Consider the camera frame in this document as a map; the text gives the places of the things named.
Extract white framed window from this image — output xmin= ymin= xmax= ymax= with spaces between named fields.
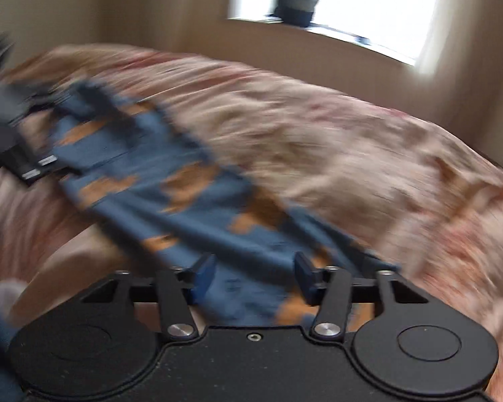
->
xmin=227 ymin=0 xmax=446 ymax=68

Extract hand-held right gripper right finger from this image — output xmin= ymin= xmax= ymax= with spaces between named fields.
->
xmin=292 ymin=252 xmax=429 ymax=339

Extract grey navy backpack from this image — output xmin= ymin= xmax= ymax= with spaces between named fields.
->
xmin=267 ymin=0 xmax=323 ymax=31

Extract blue orange printed pants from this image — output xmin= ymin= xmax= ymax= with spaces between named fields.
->
xmin=49 ymin=79 xmax=404 ymax=332

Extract floral pink bed blanket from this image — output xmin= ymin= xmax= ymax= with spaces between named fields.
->
xmin=0 ymin=43 xmax=503 ymax=402

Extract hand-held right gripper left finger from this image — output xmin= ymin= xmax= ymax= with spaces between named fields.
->
xmin=80 ymin=254 xmax=217 ymax=341

